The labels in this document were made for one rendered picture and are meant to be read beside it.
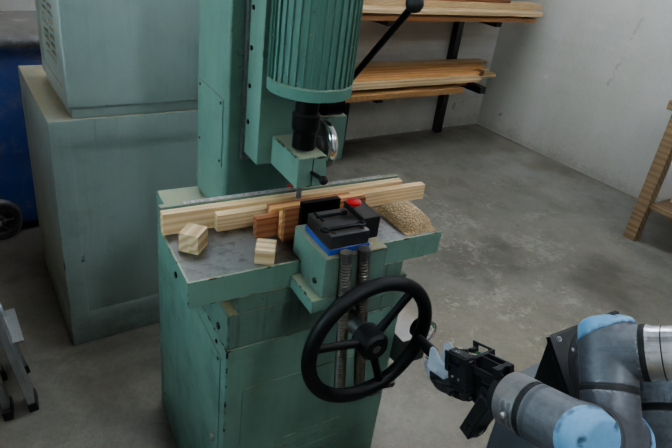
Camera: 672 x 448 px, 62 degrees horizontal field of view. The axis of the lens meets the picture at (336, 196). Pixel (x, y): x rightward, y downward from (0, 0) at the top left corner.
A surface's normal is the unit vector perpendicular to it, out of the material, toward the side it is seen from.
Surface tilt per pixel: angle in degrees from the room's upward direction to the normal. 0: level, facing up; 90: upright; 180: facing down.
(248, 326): 90
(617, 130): 90
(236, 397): 90
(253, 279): 90
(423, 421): 0
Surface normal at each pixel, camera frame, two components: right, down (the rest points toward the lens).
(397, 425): 0.11, -0.89
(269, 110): 0.49, 0.44
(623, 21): -0.83, 0.16
